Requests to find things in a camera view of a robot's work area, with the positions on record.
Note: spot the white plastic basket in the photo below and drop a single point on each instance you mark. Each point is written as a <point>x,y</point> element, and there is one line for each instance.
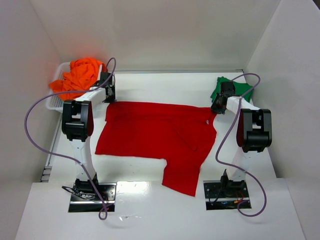
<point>56,104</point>

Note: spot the folded green t shirt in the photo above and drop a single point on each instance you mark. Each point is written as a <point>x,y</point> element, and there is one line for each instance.
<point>240,88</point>

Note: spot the red t shirt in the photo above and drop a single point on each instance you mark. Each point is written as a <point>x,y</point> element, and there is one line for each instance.
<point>182,135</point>

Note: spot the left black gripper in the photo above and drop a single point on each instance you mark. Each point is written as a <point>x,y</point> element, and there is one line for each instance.
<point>110,95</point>

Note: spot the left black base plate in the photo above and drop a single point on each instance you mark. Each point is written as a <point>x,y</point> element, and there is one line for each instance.
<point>84,201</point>

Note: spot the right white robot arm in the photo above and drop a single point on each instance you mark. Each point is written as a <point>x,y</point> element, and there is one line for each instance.
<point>253,135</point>

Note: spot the orange t shirt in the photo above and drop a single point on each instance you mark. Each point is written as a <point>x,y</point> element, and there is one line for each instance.
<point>83,73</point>

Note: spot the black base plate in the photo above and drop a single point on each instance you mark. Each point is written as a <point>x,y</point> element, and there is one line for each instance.
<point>227,198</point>
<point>84,201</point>

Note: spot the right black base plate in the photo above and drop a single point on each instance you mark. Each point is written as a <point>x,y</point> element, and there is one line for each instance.
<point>227,198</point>

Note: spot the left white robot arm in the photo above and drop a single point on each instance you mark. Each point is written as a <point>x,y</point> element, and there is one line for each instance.
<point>78,126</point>

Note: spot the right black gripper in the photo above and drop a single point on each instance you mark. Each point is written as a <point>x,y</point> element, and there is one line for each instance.
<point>217,106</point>

